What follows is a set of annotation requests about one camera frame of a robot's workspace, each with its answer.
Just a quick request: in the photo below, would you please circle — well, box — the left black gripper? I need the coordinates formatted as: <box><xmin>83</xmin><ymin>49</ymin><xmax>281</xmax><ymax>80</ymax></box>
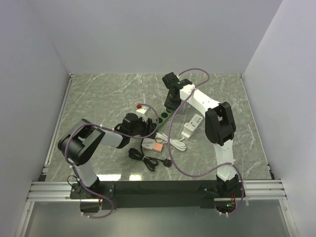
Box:
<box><xmin>129</xmin><ymin>116</ymin><xmax>157</xmax><ymax>138</ymax></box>

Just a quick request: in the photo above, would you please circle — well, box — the green power strip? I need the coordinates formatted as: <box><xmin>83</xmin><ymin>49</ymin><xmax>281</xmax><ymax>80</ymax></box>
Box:
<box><xmin>152</xmin><ymin>110</ymin><xmax>174</xmax><ymax>130</ymax></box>

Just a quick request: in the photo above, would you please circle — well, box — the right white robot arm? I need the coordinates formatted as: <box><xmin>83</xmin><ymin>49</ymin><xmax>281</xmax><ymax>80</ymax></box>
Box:
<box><xmin>162</xmin><ymin>72</ymin><xmax>241</xmax><ymax>197</ymax></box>

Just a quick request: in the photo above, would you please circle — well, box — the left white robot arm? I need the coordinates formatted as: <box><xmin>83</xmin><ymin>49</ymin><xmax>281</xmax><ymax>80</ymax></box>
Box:
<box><xmin>58</xmin><ymin>113</ymin><xmax>158</xmax><ymax>198</ymax></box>

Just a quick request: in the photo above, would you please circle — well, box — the white square charger plug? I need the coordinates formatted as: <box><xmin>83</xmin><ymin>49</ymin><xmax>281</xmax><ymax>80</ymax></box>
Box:
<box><xmin>141</xmin><ymin>138</ymin><xmax>156</xmax><ymax>150</ymax></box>

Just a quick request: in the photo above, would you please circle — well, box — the pink square adapter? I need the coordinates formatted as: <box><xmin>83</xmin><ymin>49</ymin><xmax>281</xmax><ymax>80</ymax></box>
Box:
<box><xmin>153</xmin><ymin>142</ymin><xmax>163</xmax><ymax>153</ymax></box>

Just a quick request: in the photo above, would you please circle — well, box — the white USB power strip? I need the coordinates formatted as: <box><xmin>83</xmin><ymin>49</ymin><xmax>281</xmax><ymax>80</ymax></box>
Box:
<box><xmin>181</xmin><ymin>114</ymin><xmax>203</xmax><ymax>138</ymax></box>

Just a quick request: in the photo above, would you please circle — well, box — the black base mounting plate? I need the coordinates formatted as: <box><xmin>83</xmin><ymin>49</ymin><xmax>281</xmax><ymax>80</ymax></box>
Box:
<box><xmin>70</xmin><ymin>180</ymin><xmax>245</xmax><ymax>210</ymax></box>

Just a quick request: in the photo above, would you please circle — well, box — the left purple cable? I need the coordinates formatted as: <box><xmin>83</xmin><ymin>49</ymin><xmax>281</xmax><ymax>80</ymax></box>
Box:
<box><xmin>65</xmin><ymin>103</ymin><xmax>160</xmax><ymax>219</ymax></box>

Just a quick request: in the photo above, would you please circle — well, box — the white coiled cable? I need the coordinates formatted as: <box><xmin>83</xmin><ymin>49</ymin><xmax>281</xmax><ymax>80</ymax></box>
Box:
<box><xmin>155</xmin><ymin>131</ymin><xmax>187</xmax><ymax>152</ymax></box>

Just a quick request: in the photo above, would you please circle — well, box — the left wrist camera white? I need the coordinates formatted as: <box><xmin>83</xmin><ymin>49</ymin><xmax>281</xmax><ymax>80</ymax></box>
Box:
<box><xmin>135</xmin><ymin>103</ymin><xmax>151</xmax><ymax>122</ymax></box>

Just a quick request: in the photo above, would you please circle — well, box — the black power cord with plug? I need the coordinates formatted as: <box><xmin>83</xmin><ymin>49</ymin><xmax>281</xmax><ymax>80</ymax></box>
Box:
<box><xmin>127</xmin><ymin>138</ymin><xmax>172</xmax><ymax>171</ymax></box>

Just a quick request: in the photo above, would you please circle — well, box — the aluminium frame rail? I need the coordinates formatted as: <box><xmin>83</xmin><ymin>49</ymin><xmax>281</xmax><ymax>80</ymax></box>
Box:
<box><xmin>26</xmin><ymin>180</ymin><xmax>287</xmax><ymax>202</ymax></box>

